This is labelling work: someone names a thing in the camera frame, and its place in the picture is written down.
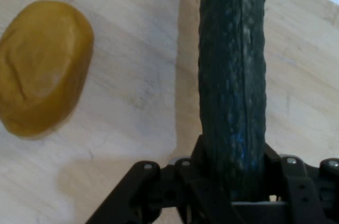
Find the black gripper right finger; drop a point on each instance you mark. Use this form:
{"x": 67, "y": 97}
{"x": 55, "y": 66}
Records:
{"x": 307, "y": 192}

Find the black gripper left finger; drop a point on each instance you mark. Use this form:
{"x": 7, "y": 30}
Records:
{"x": 164, "y": 195}

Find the dark green toy cucumber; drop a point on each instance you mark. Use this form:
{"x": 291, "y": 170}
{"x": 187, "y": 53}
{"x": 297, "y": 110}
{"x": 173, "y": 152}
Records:
{"x": 233, "y": 62}

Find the wooden cutting board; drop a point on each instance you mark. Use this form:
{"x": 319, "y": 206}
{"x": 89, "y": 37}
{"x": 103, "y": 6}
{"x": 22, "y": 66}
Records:
{"x": 137, "y": 89}

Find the brown toy potato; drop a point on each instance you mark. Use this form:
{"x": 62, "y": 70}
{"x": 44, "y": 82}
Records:
{"x": 42, "y": 70}

